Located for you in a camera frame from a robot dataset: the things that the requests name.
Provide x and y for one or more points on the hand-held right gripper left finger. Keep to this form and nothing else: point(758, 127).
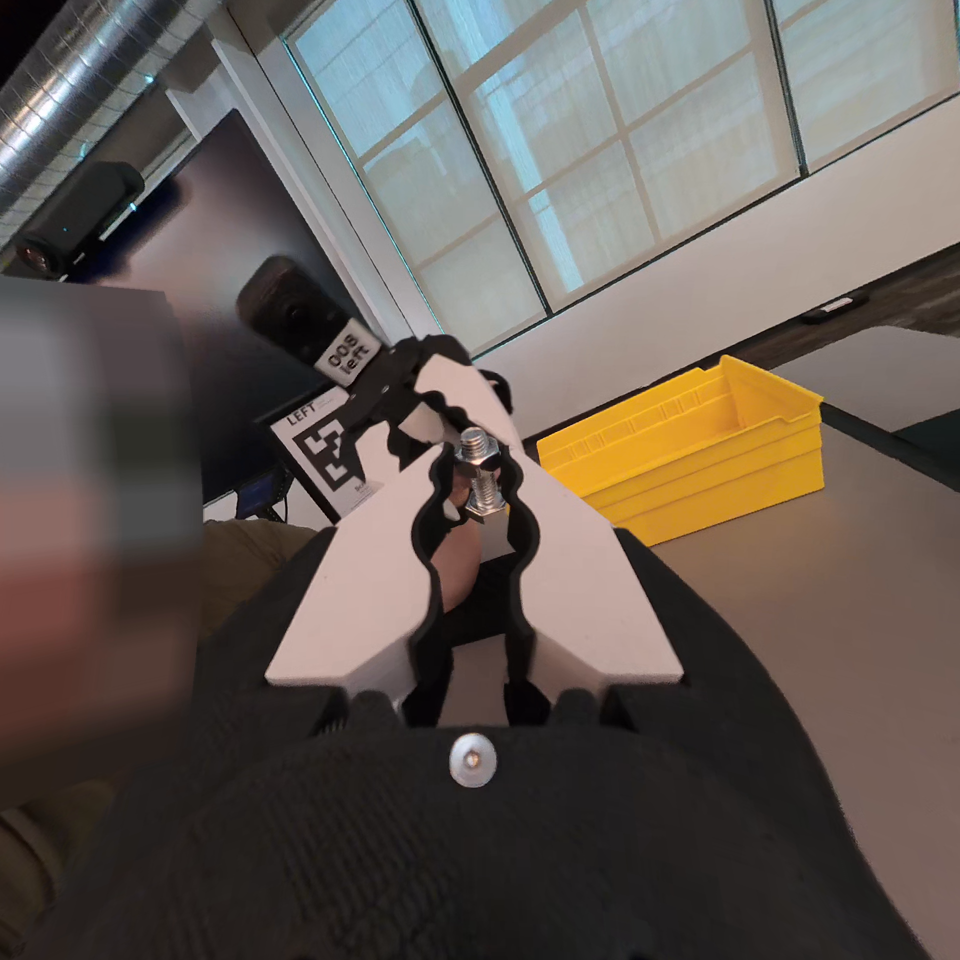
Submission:
point(352, 600)

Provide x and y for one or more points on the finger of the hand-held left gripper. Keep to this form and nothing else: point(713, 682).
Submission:
point(465, 390)

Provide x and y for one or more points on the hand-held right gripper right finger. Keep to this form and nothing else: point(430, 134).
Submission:
point(600, 607)

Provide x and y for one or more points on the steel hex nut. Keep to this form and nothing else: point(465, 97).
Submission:
point(476, 457)

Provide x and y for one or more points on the steel hex bolt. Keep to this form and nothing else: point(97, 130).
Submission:
point(484, 491)

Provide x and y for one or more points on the yellow plastic bin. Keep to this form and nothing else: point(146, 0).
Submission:
point(675, 465)

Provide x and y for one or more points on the person's left hand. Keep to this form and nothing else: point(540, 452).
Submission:
point(457, 562)

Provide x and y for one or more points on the large black screen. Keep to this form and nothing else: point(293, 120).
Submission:
point(247, 225)

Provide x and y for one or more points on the framed marker sign on stand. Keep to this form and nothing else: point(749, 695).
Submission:
point(296, 429)

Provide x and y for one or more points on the small screen device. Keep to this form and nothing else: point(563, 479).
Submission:
point(259, 491)

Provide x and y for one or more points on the large paned window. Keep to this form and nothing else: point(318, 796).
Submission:
point(525, 112)

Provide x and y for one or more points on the black flat floor device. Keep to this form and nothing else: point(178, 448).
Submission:
point(832, 307)

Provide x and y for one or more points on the black camera bar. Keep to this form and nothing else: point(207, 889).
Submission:
point(82, 202)

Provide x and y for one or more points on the silver ventilation duct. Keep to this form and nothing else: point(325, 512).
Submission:
point(90, 82)

